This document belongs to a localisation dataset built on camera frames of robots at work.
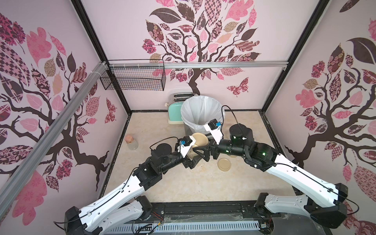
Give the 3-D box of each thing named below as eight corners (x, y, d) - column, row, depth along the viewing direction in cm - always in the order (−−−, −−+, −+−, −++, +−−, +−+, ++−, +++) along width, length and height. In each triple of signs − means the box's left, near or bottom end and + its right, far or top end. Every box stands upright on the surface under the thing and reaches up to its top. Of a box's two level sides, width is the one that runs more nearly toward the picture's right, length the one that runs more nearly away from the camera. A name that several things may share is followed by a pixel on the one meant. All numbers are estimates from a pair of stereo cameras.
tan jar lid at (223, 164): (218, 171, 90) (218, 169, 88) (216, 159, 95) (217, 157, 93) (231, 171, 90) (232, 169, 88) (228, 159, 95) (229, 157, 93)
